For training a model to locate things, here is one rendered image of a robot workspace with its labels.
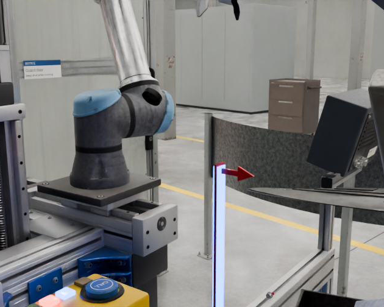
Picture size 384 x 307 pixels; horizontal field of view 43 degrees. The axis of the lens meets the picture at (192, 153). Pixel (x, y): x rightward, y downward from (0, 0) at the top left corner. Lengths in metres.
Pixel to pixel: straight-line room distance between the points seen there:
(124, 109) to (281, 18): 9.94
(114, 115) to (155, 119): 0.12
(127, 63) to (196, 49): 10.11
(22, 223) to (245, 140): 1.79
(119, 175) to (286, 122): 6.43
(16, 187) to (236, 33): 9.60
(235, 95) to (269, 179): 8.01
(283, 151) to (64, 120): 1.11
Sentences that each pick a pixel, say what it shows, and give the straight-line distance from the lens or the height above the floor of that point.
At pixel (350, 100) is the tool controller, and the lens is 1.30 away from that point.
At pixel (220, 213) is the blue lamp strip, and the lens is 0.80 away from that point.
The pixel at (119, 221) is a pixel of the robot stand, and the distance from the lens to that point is 1.16.
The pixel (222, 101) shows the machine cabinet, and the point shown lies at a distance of 10.90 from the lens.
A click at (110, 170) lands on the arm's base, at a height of 1.08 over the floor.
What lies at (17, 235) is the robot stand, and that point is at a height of 0.95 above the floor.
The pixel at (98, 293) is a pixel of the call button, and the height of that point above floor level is 1.08.
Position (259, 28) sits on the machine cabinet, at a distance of 10.46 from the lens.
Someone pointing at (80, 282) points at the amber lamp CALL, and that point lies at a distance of 0.66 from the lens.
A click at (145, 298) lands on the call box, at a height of 1.07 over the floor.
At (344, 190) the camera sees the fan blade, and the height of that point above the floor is 1.18.
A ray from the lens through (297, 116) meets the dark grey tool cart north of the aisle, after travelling 7.43.
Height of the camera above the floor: 1.37
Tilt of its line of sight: 12 degrees down
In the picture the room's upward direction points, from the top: straight up
